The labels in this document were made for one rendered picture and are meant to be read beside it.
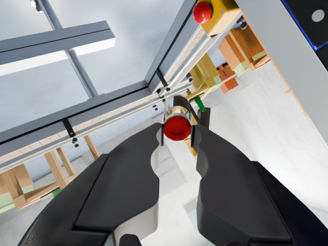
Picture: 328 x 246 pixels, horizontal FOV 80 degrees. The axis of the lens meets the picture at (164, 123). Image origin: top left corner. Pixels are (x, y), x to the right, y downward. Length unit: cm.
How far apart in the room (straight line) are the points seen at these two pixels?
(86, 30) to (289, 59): 102
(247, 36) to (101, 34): 350
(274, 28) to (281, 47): 3
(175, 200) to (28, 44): 778
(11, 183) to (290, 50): 358
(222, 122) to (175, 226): 462
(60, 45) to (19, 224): 890
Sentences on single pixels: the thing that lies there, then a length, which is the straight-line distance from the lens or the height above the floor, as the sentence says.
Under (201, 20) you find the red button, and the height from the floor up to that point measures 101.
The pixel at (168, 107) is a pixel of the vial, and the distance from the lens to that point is 16.
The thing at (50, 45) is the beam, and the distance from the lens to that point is 116.
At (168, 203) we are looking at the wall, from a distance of 840.
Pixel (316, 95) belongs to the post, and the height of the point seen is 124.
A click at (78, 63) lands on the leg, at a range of 113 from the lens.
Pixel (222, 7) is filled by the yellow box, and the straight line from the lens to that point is 45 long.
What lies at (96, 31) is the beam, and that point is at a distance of 122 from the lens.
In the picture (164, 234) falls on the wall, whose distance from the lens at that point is 872.
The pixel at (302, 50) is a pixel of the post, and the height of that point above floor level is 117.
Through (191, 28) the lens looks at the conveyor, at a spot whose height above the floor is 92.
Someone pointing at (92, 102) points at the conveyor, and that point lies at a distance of 99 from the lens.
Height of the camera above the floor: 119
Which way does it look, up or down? 5 degrees down
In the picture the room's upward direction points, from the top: 151 degrees clockwise
